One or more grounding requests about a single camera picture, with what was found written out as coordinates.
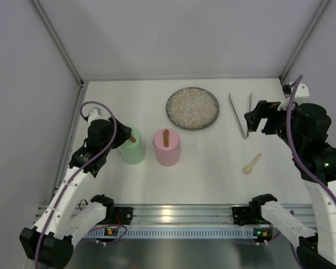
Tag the pink round lid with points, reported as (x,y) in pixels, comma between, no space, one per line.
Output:
(166,140)

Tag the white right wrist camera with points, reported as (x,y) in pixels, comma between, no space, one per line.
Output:
(301,95)

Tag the aluminium frame rail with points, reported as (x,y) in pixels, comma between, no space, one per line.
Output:
(44,18)

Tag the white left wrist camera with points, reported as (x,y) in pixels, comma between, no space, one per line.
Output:
(94,114)

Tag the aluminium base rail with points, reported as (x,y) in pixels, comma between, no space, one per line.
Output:
(201,214)

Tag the metal tongs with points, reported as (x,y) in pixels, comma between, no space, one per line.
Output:
(245,134)

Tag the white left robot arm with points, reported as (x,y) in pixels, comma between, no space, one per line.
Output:
(52,239)

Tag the green cylindrical container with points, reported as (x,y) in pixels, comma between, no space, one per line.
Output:
(132,152)

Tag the speckled ceramic plate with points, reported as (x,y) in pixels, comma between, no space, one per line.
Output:
(192,108)

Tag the pink cylindrical container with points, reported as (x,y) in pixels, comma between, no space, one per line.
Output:
(167,156)

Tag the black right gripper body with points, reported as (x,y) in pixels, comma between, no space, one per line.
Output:
(276,120)

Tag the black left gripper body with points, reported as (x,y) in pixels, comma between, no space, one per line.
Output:
(121,136)

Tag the green round lid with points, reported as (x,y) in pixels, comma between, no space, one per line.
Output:
(134,138)

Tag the white slotted cable duct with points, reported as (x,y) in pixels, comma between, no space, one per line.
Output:
(234,232)

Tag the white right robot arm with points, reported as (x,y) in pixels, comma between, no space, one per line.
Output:
(316,162)

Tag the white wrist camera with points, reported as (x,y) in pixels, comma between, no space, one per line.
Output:
(94,114)
(301,95)

